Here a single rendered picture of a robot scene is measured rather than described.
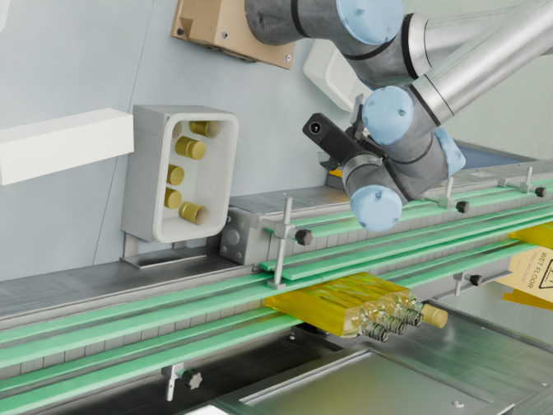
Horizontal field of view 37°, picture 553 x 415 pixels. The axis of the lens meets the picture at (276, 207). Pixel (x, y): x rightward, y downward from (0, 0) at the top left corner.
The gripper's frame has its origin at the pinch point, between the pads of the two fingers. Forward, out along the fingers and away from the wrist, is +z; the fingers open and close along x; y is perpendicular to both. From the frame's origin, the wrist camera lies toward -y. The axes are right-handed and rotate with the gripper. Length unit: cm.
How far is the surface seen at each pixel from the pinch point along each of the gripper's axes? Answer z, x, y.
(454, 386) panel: -25, -27, 41
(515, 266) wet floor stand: 244, -86, 219
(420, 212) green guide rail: 12.6, -11.6, 32.0
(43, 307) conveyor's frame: -46, -33, -37
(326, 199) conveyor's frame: 6.2, -17.1, 9.6
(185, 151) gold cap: -13.7, -14.2, -25.0
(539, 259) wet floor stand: 243, -75, 228
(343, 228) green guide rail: -9.0, -15.1, 10.0
